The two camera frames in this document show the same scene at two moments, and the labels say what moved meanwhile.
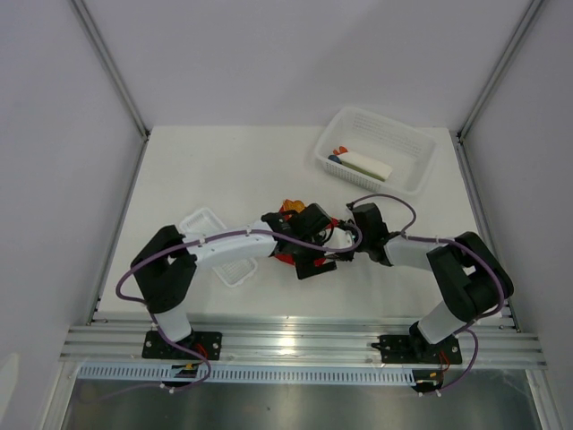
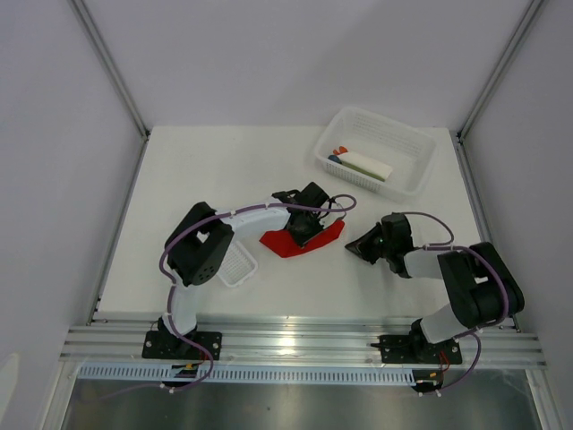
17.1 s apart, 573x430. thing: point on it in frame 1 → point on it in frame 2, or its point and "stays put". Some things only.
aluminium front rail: [496, 342] stays put
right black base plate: [411, 349] stays put
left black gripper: [305, 266] → [319, 227]
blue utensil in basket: [335, 158] stays put
